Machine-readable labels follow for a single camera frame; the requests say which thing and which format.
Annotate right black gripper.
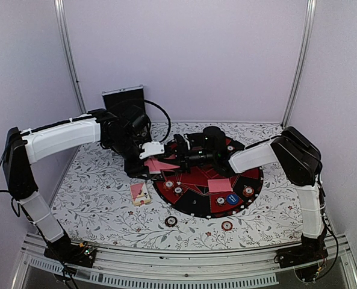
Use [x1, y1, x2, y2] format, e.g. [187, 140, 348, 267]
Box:
[161, 143, 216, 175]

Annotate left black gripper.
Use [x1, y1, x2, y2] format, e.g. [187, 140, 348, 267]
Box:
[108, 134, 151, 180]

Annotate red playing card deck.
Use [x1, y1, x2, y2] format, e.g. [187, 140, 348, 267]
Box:
[144, 158, 180, 174]

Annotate dark chips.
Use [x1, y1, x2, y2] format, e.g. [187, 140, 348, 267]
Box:
[216, 197, 226, 206]
[173, 187, 183, 195]

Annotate blue small blind button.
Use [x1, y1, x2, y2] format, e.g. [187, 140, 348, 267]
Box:
[226, 193, 240, 205]

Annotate orange chip stack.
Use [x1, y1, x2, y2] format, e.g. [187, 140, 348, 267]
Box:
[222, 221, 233, 231]

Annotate dark red chip stack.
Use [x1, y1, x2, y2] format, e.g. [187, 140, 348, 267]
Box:
[164, 216, 178, 228]

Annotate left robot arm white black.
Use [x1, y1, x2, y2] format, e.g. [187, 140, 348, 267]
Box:
[0, 105, 151, 261]

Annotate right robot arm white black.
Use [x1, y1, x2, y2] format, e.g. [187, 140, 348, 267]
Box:
[157, 126, 328, 265]

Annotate aluminium poker case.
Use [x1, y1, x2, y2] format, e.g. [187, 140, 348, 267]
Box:
[102, 85, 152, 142]

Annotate round red black poker mat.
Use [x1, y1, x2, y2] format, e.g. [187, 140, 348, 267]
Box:
[150, 132, 264, 219]

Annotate playing card box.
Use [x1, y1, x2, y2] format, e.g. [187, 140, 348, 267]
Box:
[130, 182, 151, 206]

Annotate floral white table cloth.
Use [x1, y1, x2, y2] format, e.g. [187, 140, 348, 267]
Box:
[45, 121, 326, 251]

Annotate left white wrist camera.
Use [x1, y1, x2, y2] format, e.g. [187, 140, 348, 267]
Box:
[139, 141, 165, 160]

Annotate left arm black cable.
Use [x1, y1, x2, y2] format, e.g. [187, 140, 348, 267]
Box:
[105, 99, 172, 142]

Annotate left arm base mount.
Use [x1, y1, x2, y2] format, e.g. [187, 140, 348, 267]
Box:
[44, 240, 96, 268]

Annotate front aluminium rail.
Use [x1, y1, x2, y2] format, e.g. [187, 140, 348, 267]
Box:
[11, 234, 357, 288]

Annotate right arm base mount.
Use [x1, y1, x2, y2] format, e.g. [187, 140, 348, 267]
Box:
[273, 245, 328, 282]

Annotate left aluminium frame post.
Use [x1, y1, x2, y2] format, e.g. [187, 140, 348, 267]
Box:
[54, 0, 87, 114]

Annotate aluminium frame post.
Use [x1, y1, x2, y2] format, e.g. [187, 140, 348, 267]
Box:
[281, 0, 317, 128]
[54, 0, 87, 114]

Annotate right aluminium frame post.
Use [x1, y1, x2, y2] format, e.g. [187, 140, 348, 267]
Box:
[281, 0, 317, 128]

